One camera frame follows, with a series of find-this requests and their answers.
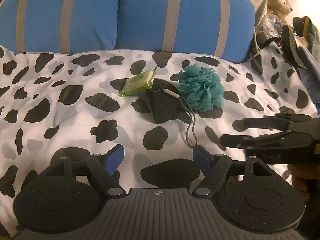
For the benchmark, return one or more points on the brown teddy bear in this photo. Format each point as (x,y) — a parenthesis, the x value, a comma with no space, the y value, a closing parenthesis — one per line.
(280,8)

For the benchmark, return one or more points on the dark clutter pile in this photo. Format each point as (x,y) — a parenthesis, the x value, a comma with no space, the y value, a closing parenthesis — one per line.
(300,45)

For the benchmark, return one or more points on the person right hand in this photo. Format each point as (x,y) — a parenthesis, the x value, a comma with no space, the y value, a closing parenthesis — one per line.
(301,173)

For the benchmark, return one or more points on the blue striped cushion left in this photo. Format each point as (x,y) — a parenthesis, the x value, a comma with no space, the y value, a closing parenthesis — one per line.
(59,26)

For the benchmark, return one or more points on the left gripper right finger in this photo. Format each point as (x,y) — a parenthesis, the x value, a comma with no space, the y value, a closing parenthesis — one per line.
(214,168)

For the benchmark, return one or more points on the green wet wipes pack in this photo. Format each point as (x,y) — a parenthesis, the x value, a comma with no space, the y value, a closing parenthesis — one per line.
(138,83)

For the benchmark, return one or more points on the blue striped cushion right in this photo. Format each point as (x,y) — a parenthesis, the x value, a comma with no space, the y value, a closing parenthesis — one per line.
(223,28)

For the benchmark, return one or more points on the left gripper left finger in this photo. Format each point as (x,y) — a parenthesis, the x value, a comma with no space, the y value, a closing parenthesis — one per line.
(101,168)

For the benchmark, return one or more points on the blue striped cushion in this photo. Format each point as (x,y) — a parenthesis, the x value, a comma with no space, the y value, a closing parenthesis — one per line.
(59,26)
(223,28)

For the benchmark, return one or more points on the black pouch with cord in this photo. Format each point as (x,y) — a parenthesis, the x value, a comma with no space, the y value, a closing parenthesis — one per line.
(166,105)

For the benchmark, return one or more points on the cow print blanket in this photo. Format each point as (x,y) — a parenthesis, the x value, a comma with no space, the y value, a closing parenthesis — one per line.
(52,104)

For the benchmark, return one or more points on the teal mesh bath loofah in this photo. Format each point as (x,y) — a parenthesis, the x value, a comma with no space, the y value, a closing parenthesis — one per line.
(201,87)

